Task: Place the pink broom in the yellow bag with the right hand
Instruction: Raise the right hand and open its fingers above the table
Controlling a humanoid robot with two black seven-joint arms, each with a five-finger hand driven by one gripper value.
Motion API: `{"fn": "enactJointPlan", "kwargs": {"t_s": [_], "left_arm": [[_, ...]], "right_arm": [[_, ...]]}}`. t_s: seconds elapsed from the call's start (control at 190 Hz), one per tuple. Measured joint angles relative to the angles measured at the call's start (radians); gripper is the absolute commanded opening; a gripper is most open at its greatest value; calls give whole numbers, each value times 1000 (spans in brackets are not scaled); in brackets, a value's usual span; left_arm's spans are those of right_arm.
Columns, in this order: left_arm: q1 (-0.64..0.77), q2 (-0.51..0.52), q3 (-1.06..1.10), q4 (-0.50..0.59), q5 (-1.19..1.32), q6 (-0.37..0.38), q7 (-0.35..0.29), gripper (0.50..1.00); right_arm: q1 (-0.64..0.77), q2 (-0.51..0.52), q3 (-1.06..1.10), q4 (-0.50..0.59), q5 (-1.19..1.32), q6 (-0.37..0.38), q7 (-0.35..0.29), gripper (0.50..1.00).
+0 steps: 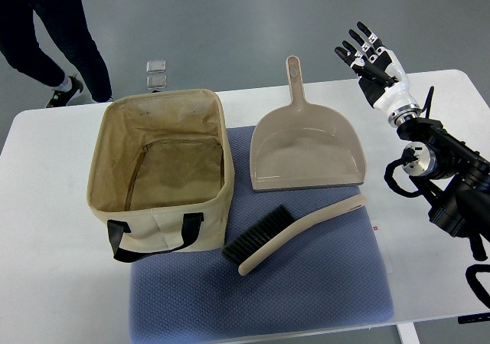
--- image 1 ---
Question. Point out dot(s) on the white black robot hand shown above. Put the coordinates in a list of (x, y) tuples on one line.
[(381, 77)]

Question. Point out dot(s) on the beige brush black bristles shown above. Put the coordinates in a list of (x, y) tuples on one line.
[(277, 228)]

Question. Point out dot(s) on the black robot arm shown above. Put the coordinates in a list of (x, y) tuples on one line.
[(453, 178)]

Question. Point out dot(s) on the beige fabric storage bag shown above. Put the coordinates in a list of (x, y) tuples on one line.
[(162, 174)]

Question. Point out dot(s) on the beige plastic dustpan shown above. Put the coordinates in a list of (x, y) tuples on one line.
[(304, 145)]

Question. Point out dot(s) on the blue textured cushion mat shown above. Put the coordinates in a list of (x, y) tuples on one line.
[(328, 276)]

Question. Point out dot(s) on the upper clear floor plate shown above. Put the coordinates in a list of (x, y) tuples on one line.
[(156, 66)]

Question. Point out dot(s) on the clear floor plate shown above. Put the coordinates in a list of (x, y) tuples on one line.
[(156, 66), (156, 82)]

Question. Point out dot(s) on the lower clear floor plate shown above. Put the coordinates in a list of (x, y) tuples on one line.
[(156, 82)]

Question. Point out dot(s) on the white table leg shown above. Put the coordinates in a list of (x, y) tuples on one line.
[(407, 333)]

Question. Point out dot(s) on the black table control panel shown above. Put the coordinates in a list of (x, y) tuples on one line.
[(474, 318)]

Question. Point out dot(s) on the person in dark trousers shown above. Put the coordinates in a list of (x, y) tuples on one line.
[(66, 25)]

